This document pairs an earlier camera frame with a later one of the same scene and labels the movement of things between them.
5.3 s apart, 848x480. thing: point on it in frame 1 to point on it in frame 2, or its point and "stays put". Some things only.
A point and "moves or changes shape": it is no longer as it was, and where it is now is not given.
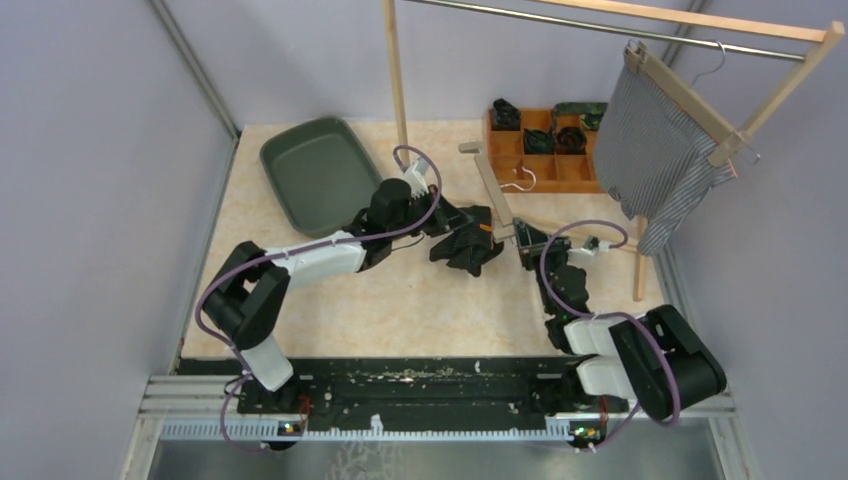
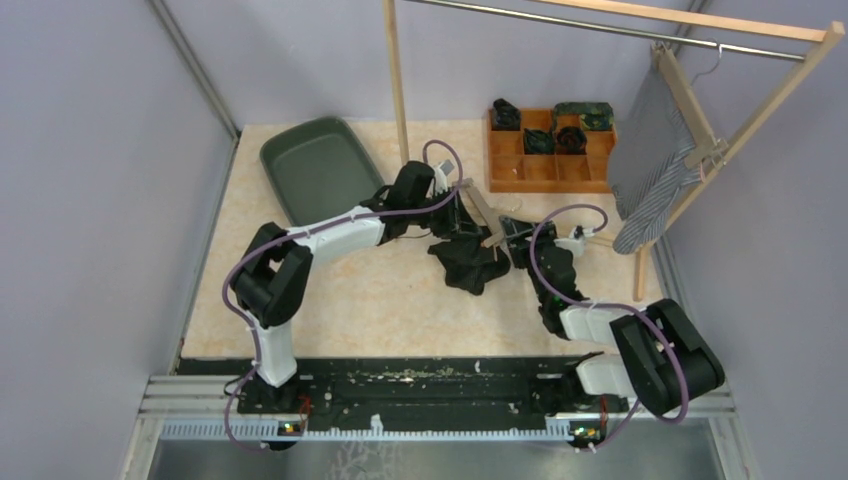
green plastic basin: (322, 175) stays put
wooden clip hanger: (719, 138) moves or changes shape
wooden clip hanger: (508, 231) to (489, 217)
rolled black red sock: (571, 140) stays put
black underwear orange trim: (470, 245) moves or changes shape
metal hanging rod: (609, 27) stays put
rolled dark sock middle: (538, 142) stays put
